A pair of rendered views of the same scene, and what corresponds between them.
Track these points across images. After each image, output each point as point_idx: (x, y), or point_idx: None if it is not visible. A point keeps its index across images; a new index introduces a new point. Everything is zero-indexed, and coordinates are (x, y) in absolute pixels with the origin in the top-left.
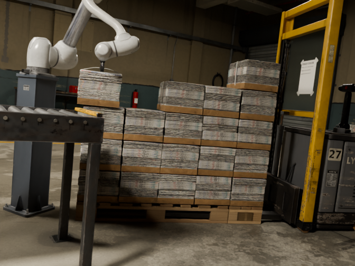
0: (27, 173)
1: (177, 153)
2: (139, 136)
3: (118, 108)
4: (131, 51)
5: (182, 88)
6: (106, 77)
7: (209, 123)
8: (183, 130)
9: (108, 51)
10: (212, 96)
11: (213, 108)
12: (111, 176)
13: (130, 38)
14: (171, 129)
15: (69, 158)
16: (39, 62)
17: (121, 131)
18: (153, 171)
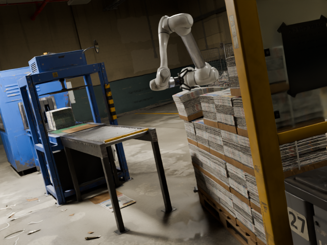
0: None
1: (217, 166)
2: (201, 146)
3: (190, 121)
4: (161, 81)
5: (205, 101)
6: (177, 98)
7: (224, 138)
8: (215, 143)
9: (151, 87)
10: (219, 108)
11: (222, 122)
12: (201, 175)
13: (157, 72)
14: (210, 141)
15: (155, 159)
16: (182, 87)
17: (195, 139)
18: (212, 178)
